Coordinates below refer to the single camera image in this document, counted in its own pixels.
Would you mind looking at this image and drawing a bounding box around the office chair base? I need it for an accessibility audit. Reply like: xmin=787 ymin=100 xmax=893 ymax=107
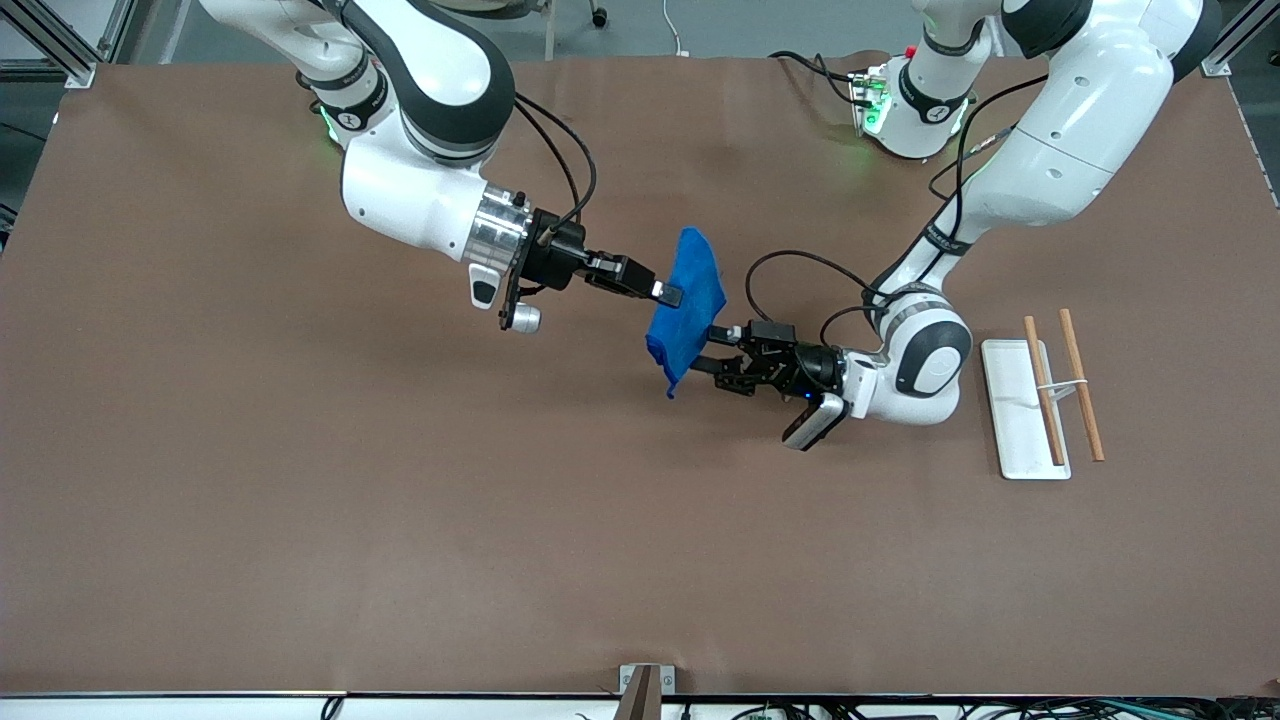
xmin=440 ymin=0 xmax=609 ymax=61

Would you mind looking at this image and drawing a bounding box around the aluminium frame profile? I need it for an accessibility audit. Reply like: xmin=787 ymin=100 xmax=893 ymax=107
xmin=0 ymin=0 xmax=131 ymax=89
xmin=1200 ymin=0 xmax=1273 ymax=78

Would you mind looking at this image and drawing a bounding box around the wooden rack rod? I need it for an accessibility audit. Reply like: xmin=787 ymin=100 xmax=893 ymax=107
xmin=1023 ymin=315 xmax=1067 ymax=467
xmin=1059 ymin=308 xmax=1106 ymax=463

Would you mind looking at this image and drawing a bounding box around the white rack base tray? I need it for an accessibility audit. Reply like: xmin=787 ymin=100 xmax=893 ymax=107
xmin=980 ymin=338 xmax=1073 ymax=481

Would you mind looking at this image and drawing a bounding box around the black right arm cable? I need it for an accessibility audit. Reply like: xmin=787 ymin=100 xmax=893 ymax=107
xmin=510 ymin=90 xmax=599 ymax=237

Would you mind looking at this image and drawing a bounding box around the blue microfibre towel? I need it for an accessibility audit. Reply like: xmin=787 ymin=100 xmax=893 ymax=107
xmin=645 ymin=227 xmax=729 ymax=401

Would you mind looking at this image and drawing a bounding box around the black left base cable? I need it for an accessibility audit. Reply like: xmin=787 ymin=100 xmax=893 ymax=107
xmin=768 ymin=50 xmax=863 ymax=107

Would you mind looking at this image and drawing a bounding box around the brown table cover sheet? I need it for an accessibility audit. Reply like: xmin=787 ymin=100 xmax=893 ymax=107
xmin=0 ymin=55 xmax=1280 ymax=698

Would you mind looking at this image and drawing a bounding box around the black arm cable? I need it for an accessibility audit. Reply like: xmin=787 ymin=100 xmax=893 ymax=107
xmin=745 ymin=75 xmax=1051 ymax=347
xmin=510 ymin=90 xmax=599 ymax=237

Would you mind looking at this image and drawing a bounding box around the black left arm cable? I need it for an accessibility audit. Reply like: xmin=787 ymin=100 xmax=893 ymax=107
xmin=745 ymin=75 xmax=1051 ymax=347

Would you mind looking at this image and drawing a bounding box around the black cable bundle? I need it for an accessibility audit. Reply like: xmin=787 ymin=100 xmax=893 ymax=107
xmin=680 ymin=697 xmax=1280 ymax=720

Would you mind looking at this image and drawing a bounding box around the metal table edge bracket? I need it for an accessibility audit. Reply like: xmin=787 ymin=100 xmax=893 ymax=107
xmin=619 ymin=664 xmax=677 ymax=720

